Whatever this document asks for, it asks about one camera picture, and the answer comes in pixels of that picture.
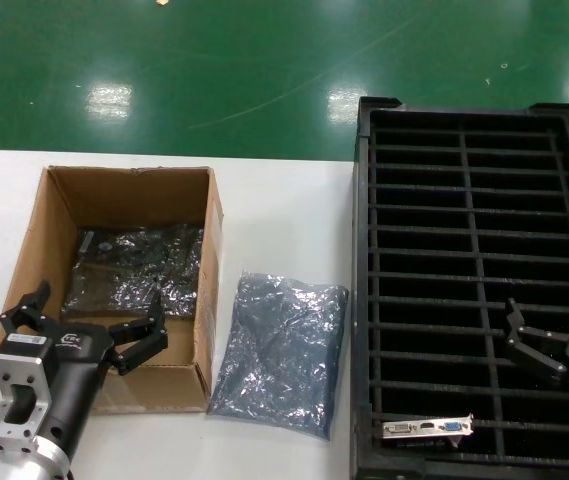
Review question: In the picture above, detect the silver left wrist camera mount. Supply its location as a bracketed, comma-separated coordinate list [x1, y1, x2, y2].
[0, 333, 56, 454]

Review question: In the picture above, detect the bagged graphics card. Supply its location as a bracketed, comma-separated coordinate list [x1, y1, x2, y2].
[60, 259, 200, 322]
[74, 224, 206, 301]

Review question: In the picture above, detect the black slotted plastic container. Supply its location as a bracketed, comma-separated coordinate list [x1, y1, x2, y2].
[351, 95, 569, 476]

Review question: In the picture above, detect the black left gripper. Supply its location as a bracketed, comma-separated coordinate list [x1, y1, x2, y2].
[0, 280, 170, 454]

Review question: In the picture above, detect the graphics card with metal bracket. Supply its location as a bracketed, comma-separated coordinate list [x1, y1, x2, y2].
[381, 412, 475, 450]

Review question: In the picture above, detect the brown cardboard box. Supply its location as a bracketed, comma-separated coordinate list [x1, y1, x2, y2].
[0, 164, 226, 414]

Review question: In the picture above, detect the grey antistatic bag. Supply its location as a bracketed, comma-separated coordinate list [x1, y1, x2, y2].
[205, 269, 351, 442]

